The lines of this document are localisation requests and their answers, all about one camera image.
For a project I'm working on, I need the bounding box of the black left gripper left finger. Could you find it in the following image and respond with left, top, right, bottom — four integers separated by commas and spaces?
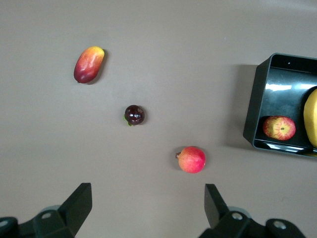
0, 182, 93, 238

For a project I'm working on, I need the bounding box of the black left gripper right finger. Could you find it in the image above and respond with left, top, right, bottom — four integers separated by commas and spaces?
199, 183, 307, 238

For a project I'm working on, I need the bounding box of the red yellow apple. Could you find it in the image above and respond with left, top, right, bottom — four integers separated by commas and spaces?
262, 115, 297, 142

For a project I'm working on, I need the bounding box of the yellow banana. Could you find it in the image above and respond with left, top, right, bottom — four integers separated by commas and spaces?
303, 87, 317, 149

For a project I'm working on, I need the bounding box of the black plastic box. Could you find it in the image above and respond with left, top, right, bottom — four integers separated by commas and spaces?
243, 52, 317, 158

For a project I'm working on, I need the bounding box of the red pomegranate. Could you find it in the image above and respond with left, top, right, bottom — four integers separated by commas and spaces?
175, 146, 207, 174

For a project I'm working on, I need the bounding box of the dark purple mangosteen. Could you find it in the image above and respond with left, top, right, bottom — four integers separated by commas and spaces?
123, 104, 146, 127

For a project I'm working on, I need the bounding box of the red yellow mango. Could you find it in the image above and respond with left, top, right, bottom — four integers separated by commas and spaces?
73, 46, 106, 84

